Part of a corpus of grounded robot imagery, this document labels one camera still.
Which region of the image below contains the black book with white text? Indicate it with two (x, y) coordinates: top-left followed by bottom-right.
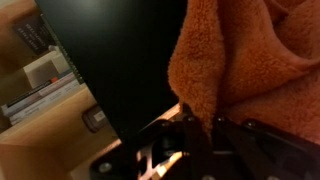
(13, 14), (57, 57)

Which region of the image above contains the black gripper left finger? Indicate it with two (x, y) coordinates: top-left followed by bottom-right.
(89, 102), (215, 180)

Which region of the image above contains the black computer monitor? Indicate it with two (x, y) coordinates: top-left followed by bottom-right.
(34, 0), (188, 145)

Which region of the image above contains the orange terry towel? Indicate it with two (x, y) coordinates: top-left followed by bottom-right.
(167, 0), (320, 145)

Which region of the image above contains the small dark labelled device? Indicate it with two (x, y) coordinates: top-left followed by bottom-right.
(82, 105), (112, 134)

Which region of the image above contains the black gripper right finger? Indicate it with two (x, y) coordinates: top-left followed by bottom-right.
(212, 115), (320, 180)

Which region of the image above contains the wooden shelf unit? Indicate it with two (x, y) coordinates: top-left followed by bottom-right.
(0, 0), (183, 180)

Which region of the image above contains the stack of light books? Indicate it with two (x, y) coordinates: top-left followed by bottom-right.
(0, 71), (82, 126)

